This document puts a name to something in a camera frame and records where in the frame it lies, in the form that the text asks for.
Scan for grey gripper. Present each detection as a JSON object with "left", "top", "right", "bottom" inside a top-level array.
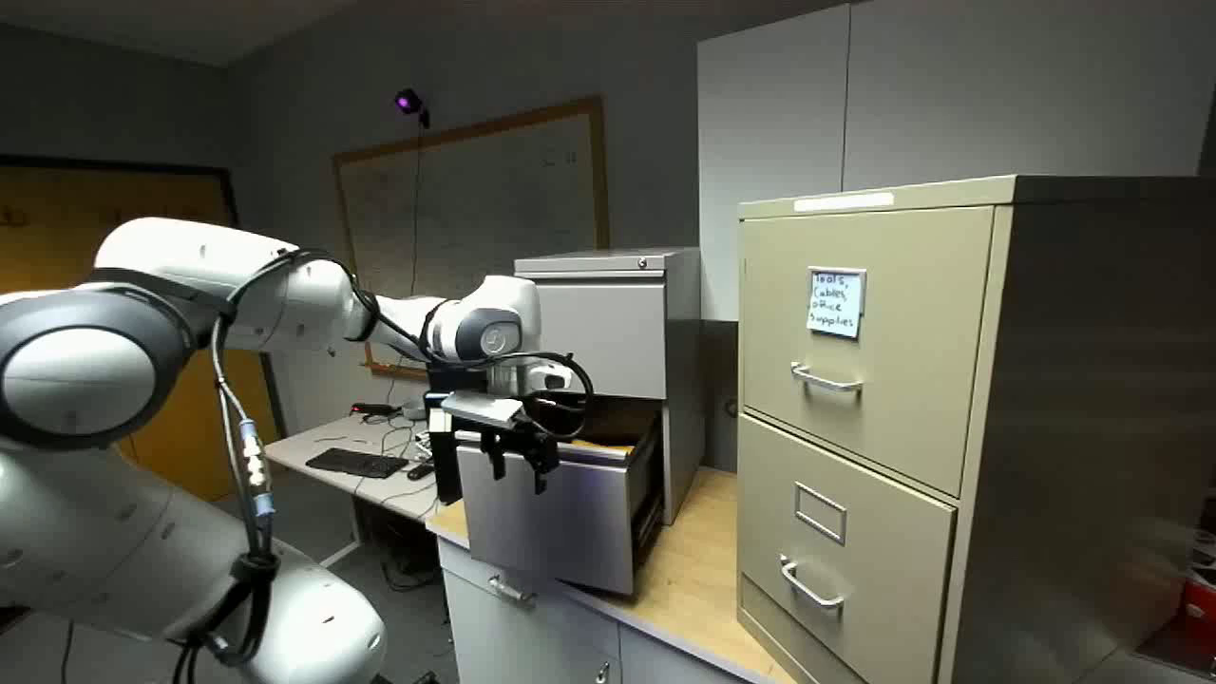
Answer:
[{"left": 436, "top": 387, "right": 565, "bottom": 497}]

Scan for grey cabinet drawer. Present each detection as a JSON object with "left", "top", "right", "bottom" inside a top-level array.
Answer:
[{"left": 449, "top": 398, "right": 669, "bottom": 600}]

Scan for grey under-counter cabinet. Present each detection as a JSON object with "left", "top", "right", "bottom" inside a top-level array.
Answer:
[{"left": 432, "top": 535, "right": 754, "bottom": 684}]

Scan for small grey filing cabinet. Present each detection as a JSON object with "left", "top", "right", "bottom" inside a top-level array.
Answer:
[{"left": 509, "top": 241, "right": 706, "bottom": 530}]

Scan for beige drawer with empty holder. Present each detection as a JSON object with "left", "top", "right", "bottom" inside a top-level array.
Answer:
[{"left": 735, "top": 411, "right": 960, "bottom": 684}]

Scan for beige drawer with label card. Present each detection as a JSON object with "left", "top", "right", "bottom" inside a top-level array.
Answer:
[{"left": 735, "top": 203, "right": 1001, "bottom": 501}]

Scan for large beige filing cabinet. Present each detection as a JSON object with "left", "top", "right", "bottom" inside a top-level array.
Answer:
[{"left": 730, "top": 170, "right": 1216, "bottom": 684}]

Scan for black keyboard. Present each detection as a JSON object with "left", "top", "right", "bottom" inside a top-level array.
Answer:
[{"left": 306, "top": 445, "right": 416, "bottom": 483}]

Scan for light office desk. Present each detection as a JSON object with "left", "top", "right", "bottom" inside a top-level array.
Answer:
[{"left": 264, "top": 405, "right": 449, "bottom": 528}]

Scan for wood framed whiteboard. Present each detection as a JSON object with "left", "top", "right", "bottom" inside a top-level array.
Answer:
[{"left": 331, "top": 94, "right": 612, "bottom": 383}]

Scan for white handwritten label card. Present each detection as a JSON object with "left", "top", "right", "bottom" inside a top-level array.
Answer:
[{"left": 801, "top": 263, "right": 869, "bottom": 345}]

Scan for wooden door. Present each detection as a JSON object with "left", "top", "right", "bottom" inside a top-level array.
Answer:
[{"left": 0, "top": 150, "right": 285, "bottom": 506}]

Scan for red object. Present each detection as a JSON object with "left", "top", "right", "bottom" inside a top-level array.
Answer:
[{"left": 1174, "top": 569, "right": 1216, "bottom": 672}]

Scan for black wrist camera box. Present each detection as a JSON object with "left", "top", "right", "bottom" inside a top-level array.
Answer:
[{"left": 426, "top": 398, "right": 468, "bottom": 510}]

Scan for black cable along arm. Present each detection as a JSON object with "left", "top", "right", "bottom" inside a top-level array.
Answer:
[{"left": 169, "top": 311, "right": 285, "bottom": 684}]

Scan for metal drawer handle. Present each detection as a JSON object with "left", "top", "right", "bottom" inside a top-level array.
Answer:
[
  {"left": 787, "top": 358, "right": 869, "bottom": 411},
  {"left": 774, "top": 552, "right": 851, "bottom": 619}
]

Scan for camera with purple light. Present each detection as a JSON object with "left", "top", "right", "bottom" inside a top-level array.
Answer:
[{"left": 389, "top": 84, "right": 436, "bottom": 132}]

